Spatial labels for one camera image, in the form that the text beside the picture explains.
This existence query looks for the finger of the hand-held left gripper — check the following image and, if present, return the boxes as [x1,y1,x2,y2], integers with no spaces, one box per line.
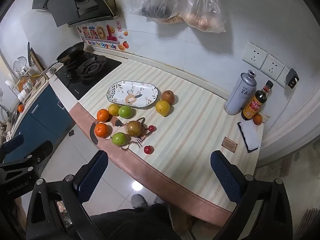
[2,134,53,170]

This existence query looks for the small yellow-green citrus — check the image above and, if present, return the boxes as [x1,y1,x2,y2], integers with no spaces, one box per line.
[108,104,121,117]

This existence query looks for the small brown card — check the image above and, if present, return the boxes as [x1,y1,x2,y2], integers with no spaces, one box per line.
[222,137,237,153]

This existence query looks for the reddish brown apple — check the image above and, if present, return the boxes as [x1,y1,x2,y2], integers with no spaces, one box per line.
[161,90,175,105]

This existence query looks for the metal wire strainer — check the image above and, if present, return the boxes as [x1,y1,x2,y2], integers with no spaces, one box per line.
[13,56,27,72]

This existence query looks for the clear plastic bag dark contents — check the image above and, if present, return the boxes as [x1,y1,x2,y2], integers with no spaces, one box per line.
[129,0,185,23]

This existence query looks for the silver metal canister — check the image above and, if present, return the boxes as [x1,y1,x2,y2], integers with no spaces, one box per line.
[224,70,257,115]

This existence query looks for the orange tangerine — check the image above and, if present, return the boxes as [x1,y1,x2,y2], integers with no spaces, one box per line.
[97,108,110,122]
[94,123,109,138]

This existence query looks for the white folded cloth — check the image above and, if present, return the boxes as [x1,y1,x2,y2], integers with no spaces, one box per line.
[237,120,262,153]

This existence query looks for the black frying pan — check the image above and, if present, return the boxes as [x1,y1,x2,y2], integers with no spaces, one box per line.
[37,42,85,78]

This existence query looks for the floral oval ceramic plate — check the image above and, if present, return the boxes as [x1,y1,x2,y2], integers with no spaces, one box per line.
[106,80,160,109]

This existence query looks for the olive brown pear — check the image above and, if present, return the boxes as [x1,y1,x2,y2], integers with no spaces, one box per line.
[127,120,143,137]

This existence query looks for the white wall socket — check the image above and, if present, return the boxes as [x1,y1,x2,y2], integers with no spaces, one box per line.
[260,54,285,80]
[276,66,292,88]
[242,42,267,65]

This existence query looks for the colourful wall sticker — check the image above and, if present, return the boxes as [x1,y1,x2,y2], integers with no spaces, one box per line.
[76,20,130,53]

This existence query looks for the cat-shaped woven mat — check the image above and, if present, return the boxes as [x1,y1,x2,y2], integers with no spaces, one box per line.
[89,116,153,150]

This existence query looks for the clear plastic bag of onions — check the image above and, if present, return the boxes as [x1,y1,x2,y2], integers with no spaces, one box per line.
[179,0,227,33]

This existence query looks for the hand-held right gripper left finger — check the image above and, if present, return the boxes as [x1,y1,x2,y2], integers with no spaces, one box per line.
[26,150,109,240]

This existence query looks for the black plug adapter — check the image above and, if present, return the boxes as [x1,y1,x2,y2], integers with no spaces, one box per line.
[285,68,300,89]

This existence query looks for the green round fruit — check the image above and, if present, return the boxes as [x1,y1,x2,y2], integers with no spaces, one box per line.
[118,105,132,119]
[112,132,127,146]

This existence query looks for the large yellow orange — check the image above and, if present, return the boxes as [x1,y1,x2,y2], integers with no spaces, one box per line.
[155,100,171,117]

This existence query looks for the range hood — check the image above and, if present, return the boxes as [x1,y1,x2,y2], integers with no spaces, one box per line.
[32,0,120,28]

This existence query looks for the cluttered dish rack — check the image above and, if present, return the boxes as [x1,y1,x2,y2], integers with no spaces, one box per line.
[5,72,48,98]

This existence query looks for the dark round printed board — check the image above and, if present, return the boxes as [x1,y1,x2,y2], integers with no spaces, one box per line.
[26,41,34,67]

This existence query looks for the black gas stove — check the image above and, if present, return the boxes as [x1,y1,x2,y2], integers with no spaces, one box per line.
[55,52,123,100]

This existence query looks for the dark sauce bottle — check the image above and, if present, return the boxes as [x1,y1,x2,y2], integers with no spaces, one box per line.
[241,80,274,121]

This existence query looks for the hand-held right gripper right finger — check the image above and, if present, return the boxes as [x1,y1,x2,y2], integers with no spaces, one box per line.
[210,150,293,240]

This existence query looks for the blue kitchen cabinet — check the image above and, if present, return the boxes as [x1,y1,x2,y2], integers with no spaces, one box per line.
[11,85,75,165]

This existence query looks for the person's dark trouser legs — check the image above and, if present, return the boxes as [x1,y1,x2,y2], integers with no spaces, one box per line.
[89,204,185,240]

